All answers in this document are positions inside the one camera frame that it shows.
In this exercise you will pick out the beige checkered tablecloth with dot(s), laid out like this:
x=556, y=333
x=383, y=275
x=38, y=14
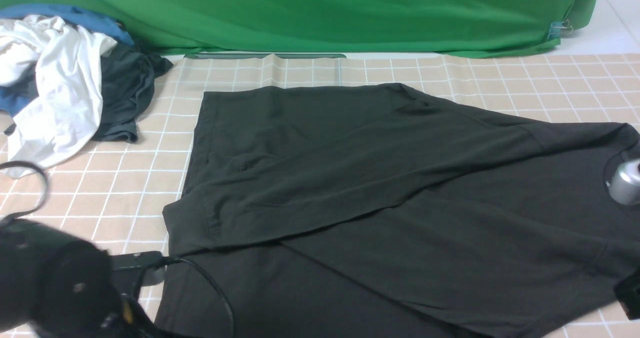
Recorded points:
x=113, y=192

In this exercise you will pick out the blue crumpled garment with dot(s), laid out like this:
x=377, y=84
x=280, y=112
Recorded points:
x=13, y=102

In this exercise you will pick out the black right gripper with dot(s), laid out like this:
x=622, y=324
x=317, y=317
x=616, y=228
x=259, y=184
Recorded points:
x=627, y=293

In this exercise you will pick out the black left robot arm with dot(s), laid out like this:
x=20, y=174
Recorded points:
x=58, y=284

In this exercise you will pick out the dark gray crumpled garment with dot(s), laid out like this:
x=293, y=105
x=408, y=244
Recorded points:
x=128, y=86

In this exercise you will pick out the dark gray long-sleeved shirt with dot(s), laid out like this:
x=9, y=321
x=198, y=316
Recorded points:
x=384, y=212

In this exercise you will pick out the blue binder clip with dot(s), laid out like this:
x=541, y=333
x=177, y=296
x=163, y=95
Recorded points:
x=559, y=29

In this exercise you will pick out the white crumpled garment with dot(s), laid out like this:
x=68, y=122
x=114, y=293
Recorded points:
x=67, y=111

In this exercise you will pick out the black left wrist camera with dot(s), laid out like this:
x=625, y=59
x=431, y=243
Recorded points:
x=131, y=272

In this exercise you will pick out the green backdrop cloth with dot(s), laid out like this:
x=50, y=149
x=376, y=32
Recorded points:
x=464, y=28

